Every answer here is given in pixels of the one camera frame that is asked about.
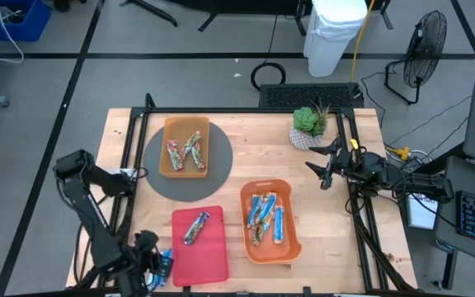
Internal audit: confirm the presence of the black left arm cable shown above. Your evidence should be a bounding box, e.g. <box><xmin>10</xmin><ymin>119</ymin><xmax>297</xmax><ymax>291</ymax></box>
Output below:
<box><xmin>128</xmin><ymin>166</ymin><xmax>151</xmax><ymax>182</ymax></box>

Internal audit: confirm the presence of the black backdrop panel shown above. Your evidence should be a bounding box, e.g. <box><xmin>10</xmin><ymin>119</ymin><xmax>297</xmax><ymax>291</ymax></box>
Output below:
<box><xmin>167</xmin><ymin>0</ymin><xmax>304</xmax><ymax>16</ymax></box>

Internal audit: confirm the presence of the black aluminium table frame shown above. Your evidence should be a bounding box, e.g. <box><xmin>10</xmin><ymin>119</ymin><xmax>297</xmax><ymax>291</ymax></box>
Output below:
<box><xmin>66</xmin><ymin>92</ymin><xmax>418</xmax><ymax>297</ymax></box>

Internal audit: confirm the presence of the amber translucent plastic bin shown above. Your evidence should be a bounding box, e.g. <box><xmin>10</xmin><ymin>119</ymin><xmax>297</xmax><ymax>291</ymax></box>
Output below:
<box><xmin>158</xmin><ymin>115</ymin><xmax>211</xmax><ymax>179</ymax></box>

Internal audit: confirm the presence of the black desk leg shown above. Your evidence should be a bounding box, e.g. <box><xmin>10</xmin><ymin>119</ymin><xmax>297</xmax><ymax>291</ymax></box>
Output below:
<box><xmin>441</xmin><ymin>247</ymin><xmax>460</xmax><ymax>290</ymax></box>

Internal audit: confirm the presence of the black fan cable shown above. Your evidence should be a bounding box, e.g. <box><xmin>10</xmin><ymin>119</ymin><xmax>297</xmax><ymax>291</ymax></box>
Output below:
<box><xmin>360</xmin><ymin>61</ymin><xmax>399</xmax><ymax>120</ymax></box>

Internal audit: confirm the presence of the potted succulent plant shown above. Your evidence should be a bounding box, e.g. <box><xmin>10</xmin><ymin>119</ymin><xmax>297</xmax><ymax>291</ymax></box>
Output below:
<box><xmin>289</xmin><ymin>100</ymin><xmax>332</xmax><ymax>152</ymax></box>

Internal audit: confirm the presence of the blue white granola bar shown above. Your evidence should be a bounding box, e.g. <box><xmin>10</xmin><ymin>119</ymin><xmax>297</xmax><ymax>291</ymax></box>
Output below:
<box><xmin>151</xmin><ymin>248</ymin><xmax>175</xmax><ymax>289</ymax></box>

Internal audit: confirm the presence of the white trash bin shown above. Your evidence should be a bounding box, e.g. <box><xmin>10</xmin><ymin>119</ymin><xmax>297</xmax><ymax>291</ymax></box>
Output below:
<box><xmin>302</xmin><ymin>0</ymin><xmax>369</xmax><ymax>78</ymax></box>

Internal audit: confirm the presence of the white printed sign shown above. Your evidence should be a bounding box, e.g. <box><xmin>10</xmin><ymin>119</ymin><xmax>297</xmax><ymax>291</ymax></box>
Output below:
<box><xmin>405</xmin><ymin>193</ymin><xmax>440</xmax><ymax>231</ymax></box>

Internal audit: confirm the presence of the dark blue silver granola bar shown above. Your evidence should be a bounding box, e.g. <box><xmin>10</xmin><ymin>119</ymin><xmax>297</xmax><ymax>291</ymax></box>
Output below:
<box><xmin>183</xmin><ymin>210</ymin><xmax>212</xmax><ymax>246</ymax></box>

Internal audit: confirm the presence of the yellow cable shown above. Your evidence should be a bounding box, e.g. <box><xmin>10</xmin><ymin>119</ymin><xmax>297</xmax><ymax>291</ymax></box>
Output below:
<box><xmin>350</xmin><ymin>0</ymin><xmax>377</xmax><ymax>83</ymax></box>

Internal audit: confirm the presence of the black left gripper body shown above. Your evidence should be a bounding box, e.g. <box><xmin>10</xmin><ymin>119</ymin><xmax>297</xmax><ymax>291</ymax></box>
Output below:
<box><xmin>132</xmin><ymin>229</ymin><xmax>162</xmax><ymax>276</ymax></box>

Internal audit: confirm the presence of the red-pink translucent plastic bin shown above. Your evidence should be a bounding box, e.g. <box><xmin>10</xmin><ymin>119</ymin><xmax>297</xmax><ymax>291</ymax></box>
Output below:
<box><xmin>171</xmin><ymin>205</ymin><xmax>230</xmax><ymax>288</ymax></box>

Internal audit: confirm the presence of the blue plastic bin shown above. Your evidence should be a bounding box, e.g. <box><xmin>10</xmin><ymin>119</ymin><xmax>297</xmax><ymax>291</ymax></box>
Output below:
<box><xmin>0</xmin><ymin>0</ymin><xmax>53</xmax><ymax>43</ymax></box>

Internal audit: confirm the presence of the thin black floor cable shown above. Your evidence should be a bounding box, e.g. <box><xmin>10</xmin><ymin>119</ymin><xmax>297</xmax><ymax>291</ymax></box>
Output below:
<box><xmin>389</xmin><ymin>95</ymin><xmax>473</xmax><ymax>146</ymax></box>

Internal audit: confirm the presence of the black stand foot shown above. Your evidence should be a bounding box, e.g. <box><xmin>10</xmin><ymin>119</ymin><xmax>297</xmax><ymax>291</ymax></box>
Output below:
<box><xmin>198</xmin><ymin>11</ymin><xmax>222</xmax><ymax>33</ymax></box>

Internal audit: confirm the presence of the yellow plug connector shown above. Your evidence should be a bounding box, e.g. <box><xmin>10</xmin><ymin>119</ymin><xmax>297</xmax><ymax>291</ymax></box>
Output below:
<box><xmin>387</xmin><ymin>145</ymin><xmax>412</xmax><ymax>163</ymax></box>

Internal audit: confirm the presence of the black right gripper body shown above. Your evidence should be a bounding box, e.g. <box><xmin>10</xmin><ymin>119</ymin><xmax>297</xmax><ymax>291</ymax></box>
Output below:
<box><xmin>322</xmin><ymin>137</ymin><xmax>358</xmax><ymax>191</ymax></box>

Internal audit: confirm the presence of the black tripod leg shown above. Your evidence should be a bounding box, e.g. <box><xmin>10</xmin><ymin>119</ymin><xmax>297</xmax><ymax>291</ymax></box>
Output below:
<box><xmin>120</xmin><ymin>0</ymin><xmax>180</xmax><ymax>28</ymax></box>

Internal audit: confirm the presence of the black perforated metal box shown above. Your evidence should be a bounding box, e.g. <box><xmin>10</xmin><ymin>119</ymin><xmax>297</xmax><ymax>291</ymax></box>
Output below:
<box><xmin>258</xmin><ymin>82</ymin><xmax>365</xmax><ymax>109</ymax></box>

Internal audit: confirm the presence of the orange plastic basket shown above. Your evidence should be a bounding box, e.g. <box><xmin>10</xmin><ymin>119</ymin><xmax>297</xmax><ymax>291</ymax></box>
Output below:
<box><xmin>239</xmin><ymin>178</ymin><xmax>303</xmax><ymax>265</ymax></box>

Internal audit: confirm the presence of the black floor fan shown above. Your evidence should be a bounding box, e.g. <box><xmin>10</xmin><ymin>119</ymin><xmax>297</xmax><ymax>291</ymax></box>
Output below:
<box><xmin>384</xmin><ymin>9</ymin><xmax>449</xmax><ymax>106</ymax></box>

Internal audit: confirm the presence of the coiled black cable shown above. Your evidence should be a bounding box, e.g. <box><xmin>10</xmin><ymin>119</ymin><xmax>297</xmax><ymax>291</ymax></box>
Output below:
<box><xmin>250</xmin><ymin>61</ymin><xmax>288</xmax><ymax>92</ymax></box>

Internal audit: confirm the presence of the blue wrapped granola bar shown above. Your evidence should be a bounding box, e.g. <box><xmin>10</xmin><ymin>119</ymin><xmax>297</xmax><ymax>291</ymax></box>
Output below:
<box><xmin>273</xmin><ymin>205</ymin><xmax>287</xmax><ymax>245</ymax></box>
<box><xmin>247</xmin><ymin>194</ymin><xmax>265</xmax><ymax>229</ymax></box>
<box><xmin>257</xmin><ymin>191</ymin><xmax>278</xmax><ymax>224</ymax></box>

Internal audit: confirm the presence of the grey round mat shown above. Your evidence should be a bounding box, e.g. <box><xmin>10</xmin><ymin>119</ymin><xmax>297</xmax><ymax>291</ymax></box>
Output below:
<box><xmin>143</xmin><ymin>121</ymin><xmax>234</xmax><ymax>203</ymax></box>

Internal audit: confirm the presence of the black power cable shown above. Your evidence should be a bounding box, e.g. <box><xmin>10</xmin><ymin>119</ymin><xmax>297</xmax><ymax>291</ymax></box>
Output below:
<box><xmin>72</xmin><ymin>222</ymin><xmax>94</xmax><ymax>286</ymax></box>

